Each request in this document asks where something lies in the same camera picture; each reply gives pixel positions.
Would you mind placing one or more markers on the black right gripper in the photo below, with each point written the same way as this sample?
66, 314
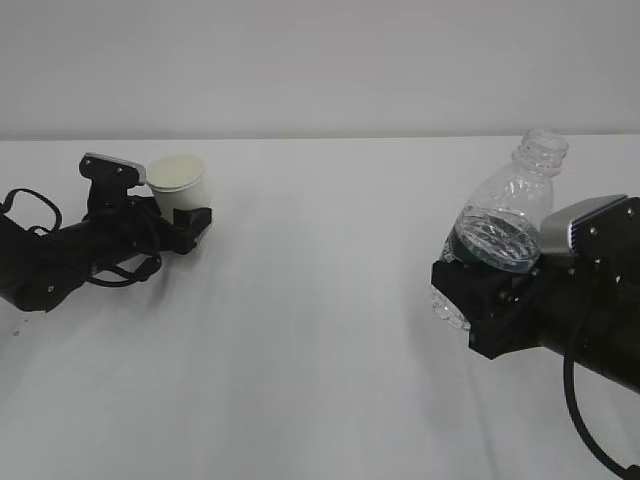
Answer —
587, 312

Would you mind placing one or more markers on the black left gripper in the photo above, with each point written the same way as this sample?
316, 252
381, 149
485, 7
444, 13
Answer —
135, 224

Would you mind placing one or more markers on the white paper cup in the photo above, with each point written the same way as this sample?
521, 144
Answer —
178, 183

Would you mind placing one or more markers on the clear water bottle green label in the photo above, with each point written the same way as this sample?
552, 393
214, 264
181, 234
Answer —
499, 224

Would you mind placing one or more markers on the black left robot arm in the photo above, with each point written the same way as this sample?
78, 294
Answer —
41, 266

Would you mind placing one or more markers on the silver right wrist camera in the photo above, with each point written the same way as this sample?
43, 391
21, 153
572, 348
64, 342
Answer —
593, 228

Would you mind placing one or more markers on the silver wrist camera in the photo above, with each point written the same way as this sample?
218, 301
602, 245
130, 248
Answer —
103, 168
593, 228

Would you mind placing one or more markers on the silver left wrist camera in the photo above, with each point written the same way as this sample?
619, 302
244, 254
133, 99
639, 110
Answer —
103, 168

